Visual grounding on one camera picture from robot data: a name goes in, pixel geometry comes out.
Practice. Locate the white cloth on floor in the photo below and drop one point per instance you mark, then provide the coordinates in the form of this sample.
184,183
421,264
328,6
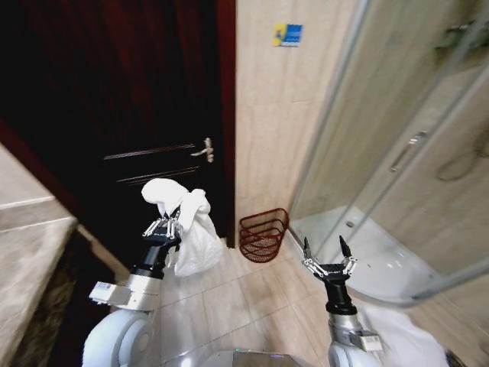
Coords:
401,336

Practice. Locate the glass shower enclosure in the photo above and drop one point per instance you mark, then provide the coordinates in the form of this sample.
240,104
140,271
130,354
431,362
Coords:
382,114

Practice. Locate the chrome shower tap fixture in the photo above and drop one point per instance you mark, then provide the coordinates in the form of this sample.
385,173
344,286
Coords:
462,36

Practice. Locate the dark wooden door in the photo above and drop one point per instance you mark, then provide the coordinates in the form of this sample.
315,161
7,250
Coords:
114,95

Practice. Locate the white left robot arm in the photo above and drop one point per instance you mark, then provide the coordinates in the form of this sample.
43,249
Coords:
114,336

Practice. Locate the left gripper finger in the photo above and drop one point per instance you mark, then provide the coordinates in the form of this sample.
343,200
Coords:
175,227
156,226

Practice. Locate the beige stone vanity counter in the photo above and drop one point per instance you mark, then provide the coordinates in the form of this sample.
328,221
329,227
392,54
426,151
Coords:
26,248

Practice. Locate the white used towel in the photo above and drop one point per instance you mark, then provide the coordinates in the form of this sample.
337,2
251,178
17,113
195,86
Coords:
196,237

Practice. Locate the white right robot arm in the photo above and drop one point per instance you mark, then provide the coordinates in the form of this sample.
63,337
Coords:
344,332

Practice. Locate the white shower tray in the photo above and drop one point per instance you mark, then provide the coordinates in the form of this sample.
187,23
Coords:
382,260

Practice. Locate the blue yellow wall sticker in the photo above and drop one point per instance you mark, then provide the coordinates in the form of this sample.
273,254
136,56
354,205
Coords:
288,35

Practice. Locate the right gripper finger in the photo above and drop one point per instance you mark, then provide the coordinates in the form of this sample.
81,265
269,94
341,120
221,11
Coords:
307,254
345,252

